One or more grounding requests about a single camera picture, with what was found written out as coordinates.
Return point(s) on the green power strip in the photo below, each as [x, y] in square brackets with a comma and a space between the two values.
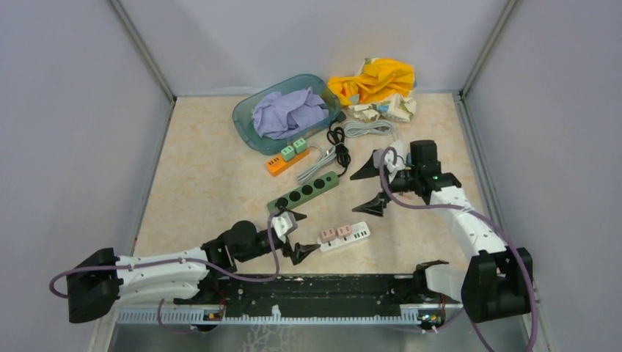
[305, 192]

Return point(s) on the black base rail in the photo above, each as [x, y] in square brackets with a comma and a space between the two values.
[328, 298]

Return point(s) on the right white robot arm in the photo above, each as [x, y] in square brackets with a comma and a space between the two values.
[498, 282]

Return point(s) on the yellow cloth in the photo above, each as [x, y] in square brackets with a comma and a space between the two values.
[377, 80]

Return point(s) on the green charger plug left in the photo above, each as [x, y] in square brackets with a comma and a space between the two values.
[288, 153]

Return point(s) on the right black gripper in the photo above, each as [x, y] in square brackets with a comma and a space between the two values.
[374, 207]

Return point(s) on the teal plastic basin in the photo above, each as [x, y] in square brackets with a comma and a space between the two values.
[242, 113]

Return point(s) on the green charger plug right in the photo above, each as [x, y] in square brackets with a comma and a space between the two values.
[299, 145]

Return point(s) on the purple cloth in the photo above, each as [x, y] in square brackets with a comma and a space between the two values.
[280, 116]

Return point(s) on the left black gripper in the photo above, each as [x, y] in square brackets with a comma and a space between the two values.
[300, 252]

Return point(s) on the orange power strip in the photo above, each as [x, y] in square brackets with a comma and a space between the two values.
[277, 166]

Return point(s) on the cream dinosaur print cloth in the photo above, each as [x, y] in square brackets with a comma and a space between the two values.
[396, 108]

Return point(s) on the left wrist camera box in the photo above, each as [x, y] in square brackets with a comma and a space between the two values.
[282, 226]

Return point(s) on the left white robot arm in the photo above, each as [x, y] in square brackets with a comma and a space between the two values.
[106, 280]

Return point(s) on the green charger plug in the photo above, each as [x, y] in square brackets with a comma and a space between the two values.
[288, 153]
[299, 145]

